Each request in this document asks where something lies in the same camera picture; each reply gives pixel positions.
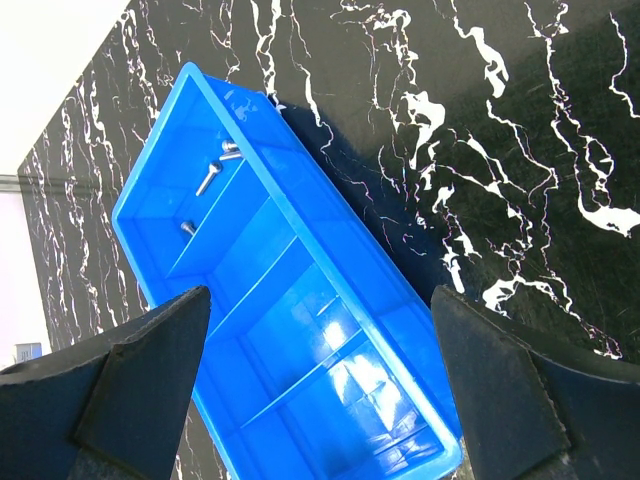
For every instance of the silver bolt one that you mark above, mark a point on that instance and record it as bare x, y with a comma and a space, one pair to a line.
214, 168

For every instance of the blue plastic divided bin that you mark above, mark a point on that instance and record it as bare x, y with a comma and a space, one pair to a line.
320, 360

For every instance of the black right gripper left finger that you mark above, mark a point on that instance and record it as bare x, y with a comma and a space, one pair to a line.
109, 407

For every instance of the silver bolt two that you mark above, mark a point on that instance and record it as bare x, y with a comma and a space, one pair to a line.
230, 151

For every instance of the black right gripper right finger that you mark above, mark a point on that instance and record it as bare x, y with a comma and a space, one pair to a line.
531, 406

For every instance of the silver bolt three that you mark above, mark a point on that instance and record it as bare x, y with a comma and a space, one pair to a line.
188, 227

